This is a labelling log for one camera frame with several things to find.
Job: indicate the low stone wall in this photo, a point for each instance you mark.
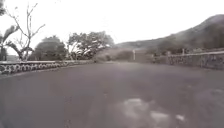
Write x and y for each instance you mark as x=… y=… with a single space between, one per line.
x=26 y=66

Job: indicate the grey asphalt road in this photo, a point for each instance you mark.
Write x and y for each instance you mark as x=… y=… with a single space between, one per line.
x=100 y=86

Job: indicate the hill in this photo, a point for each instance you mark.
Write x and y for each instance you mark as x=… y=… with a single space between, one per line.
x=196 y=35

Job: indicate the stone wall with railing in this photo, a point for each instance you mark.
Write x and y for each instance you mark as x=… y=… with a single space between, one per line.
x=200 y=60

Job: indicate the broad leafy tree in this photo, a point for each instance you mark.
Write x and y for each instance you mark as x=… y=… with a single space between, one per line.
x=90 y=43

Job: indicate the round dark tree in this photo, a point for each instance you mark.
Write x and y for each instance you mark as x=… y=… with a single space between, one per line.
x=50 y=50

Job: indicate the bare branched tree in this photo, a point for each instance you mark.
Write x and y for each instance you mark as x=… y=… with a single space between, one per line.
x=26 y=50

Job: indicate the short white post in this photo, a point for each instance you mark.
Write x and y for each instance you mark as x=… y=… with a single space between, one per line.
x=134 y=55

